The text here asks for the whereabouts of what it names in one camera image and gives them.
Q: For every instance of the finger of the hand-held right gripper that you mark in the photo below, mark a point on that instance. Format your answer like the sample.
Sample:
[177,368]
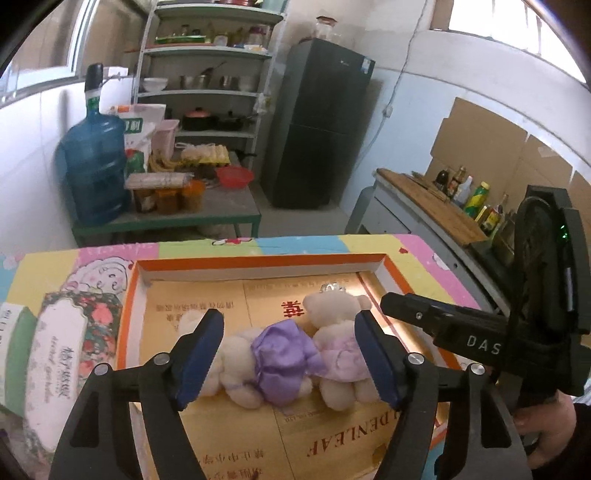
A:
[461,330]

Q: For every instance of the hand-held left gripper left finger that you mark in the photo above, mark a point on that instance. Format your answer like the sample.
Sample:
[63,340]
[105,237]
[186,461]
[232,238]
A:
[198,357]

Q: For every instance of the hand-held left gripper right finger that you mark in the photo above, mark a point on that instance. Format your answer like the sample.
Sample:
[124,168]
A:
[376,362]

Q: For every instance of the teddy bear light purple dress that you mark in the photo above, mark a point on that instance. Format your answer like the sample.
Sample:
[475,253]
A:
[332,350]

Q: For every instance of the teddy bear dark purple dress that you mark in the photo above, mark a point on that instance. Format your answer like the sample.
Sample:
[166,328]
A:
[277,360]

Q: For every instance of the orange-rimmed cardboard box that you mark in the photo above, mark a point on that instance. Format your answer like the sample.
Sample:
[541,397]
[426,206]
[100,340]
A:
[258,295]

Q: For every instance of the person's right hand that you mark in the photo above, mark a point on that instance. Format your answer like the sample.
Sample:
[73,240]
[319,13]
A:
[545,429]

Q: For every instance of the yellow green bottle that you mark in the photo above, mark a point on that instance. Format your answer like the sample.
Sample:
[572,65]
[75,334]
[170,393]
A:
[476,201]

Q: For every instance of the white plastic bottle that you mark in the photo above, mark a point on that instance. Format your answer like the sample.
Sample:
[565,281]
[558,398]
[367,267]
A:
[463,193]

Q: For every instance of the wooden cutting board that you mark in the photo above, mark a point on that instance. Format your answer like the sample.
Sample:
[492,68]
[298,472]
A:
[438,207]

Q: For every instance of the grey counter cabinet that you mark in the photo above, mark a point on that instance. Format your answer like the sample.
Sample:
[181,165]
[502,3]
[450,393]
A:
[401,217]

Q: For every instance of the brown sauce bottle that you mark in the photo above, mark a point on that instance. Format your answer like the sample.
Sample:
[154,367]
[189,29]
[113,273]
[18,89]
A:
[458,177]

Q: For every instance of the floral tissue pack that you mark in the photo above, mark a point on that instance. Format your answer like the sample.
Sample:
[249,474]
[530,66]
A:
[64,332]

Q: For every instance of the dark sauce bottle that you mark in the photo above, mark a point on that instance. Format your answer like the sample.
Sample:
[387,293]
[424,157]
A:
[442,181]

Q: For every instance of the green low table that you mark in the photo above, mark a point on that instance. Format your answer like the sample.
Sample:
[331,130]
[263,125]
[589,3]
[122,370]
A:
[221,203]

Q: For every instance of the packaged dried noodles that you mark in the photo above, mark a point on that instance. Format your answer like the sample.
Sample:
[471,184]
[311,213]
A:
[157,180]

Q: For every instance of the red plastic bowl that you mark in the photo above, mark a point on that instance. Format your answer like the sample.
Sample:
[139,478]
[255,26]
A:
[234,177]

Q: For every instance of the bunch of bananas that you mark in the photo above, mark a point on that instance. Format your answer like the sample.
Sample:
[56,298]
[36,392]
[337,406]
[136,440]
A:
[161,164]

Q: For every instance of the yellow egg tray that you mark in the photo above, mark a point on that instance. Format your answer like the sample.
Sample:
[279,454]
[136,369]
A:
[205,156]

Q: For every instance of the blue water jug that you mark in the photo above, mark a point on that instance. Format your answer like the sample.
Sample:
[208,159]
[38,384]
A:
[92,166]

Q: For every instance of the pink plastic basket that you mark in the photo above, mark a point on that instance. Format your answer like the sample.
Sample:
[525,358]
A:
[165,136]

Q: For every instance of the black pot red lid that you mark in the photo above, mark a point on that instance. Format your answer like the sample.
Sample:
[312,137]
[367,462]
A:
[199,120]

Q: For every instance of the white green flour bag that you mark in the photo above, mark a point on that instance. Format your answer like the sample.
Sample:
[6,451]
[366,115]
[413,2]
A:
[141,127]

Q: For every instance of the black wok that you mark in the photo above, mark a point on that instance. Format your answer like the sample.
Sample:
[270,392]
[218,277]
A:
[235,122]

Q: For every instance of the black refrigerator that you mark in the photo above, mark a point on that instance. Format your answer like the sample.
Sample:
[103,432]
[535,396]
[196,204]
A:
[314,129]

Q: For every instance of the metal shelf rack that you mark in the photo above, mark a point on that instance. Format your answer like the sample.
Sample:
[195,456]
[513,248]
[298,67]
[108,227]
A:
[207,94]

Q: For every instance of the metal bowl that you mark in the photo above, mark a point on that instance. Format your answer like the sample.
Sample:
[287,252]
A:
[194,82]

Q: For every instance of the white bowl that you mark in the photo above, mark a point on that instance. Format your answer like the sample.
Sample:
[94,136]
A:
[154,84]

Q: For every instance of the black water pump dispenser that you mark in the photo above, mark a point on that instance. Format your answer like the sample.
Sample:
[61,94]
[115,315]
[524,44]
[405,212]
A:
[94,87]

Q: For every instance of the glass jar red lid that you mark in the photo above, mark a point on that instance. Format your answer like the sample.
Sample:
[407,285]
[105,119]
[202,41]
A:
[330,28]

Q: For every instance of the sliding window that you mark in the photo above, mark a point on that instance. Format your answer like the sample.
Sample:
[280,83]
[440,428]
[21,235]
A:
[46,46]

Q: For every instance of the cardboard sheets on wall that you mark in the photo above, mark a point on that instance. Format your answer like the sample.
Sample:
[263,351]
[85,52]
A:
[489,138]

